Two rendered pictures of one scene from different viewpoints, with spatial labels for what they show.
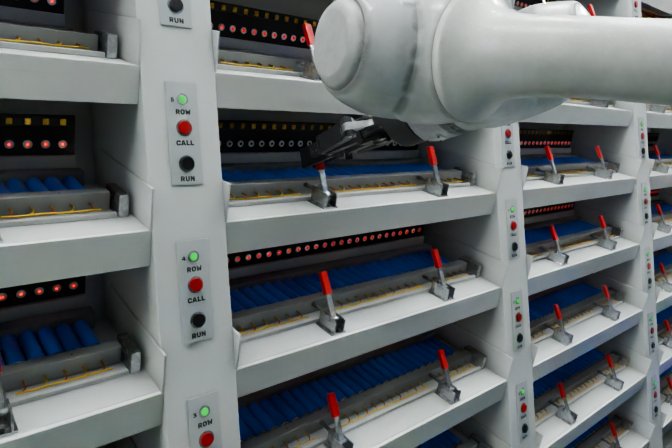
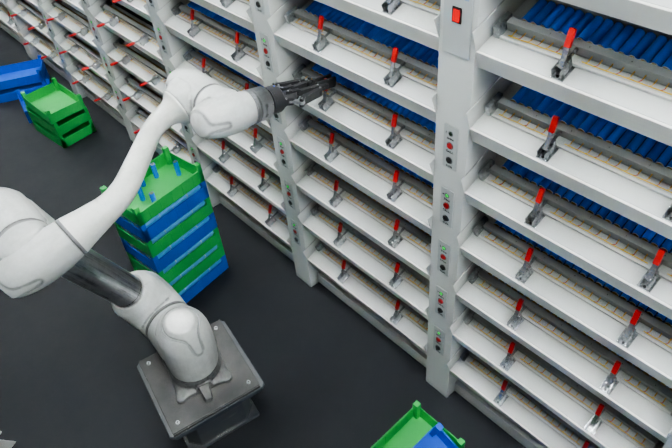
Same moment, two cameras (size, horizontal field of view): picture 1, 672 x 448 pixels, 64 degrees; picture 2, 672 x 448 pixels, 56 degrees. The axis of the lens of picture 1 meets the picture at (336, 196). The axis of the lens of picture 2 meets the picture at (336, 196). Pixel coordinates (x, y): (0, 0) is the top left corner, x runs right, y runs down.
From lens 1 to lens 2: 2.00 m
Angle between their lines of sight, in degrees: 90
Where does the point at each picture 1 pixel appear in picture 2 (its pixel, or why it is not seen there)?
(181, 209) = (269, 77)
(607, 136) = not seen: outside the picture
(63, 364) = not seen: hidden behind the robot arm
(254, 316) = (317, 128)
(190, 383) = (277, 132)
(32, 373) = not seen: hidden behind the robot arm
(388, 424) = (360, 217)
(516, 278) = (446, 236)
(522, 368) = (444, 284)
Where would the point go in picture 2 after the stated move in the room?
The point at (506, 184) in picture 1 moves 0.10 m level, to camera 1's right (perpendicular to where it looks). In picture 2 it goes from (444, 177) to (452, 204)
